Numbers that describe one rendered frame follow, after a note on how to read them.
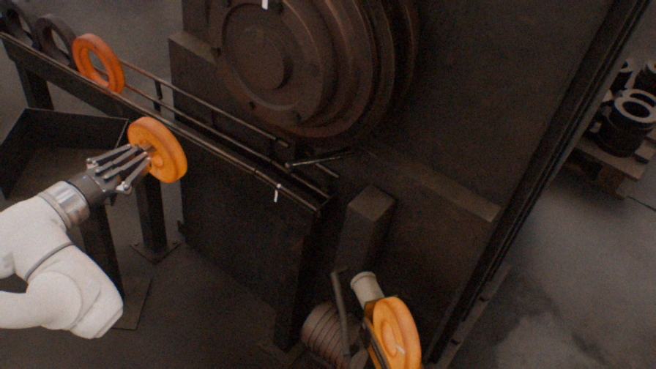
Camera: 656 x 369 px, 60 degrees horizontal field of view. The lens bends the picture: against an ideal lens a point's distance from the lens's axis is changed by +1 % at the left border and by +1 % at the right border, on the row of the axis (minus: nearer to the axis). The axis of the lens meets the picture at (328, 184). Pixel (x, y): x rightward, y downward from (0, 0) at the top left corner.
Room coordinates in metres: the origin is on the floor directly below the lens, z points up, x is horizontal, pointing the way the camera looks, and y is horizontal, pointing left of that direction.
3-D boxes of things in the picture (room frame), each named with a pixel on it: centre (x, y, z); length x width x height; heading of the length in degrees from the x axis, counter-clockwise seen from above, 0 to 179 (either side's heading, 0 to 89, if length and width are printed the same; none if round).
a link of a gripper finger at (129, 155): (0.83, 0.44, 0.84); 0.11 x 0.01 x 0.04; 152
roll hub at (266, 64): (0.92, 0.15, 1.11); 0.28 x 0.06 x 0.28; 61
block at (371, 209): (0.90, -0.11, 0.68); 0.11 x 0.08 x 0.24; 151
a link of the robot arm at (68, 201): (0.70, 0.50, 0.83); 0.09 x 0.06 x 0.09; 61
